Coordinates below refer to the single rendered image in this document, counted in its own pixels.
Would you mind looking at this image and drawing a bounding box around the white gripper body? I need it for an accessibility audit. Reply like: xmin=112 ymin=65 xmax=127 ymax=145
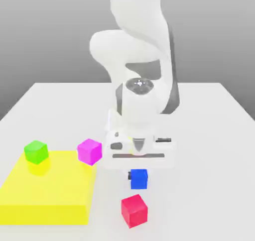
xmin=103 ymin=150 xmax=176 ymax=170

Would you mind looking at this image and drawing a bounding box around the small blue cube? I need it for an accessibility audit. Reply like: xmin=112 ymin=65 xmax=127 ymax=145
xmin=129 ymin=168 xmax=148 ymax=190

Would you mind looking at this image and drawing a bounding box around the small red cube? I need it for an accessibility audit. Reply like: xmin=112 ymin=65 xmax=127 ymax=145
xmin=121 ymin=194 xmax=148 ymax=229

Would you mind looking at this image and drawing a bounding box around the small magenta cube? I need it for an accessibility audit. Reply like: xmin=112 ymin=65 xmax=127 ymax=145
xmin=77 ymin=138 xmax=103 ymax=166

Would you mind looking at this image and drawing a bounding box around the small green cube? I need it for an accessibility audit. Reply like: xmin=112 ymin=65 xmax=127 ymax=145
xmin=23 ymin=140 xmax=49 ymax=165

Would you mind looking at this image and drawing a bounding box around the large yellow box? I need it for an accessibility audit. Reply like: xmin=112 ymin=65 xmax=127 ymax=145
xmin=0 ymin=150 xmax=98 ymax=226

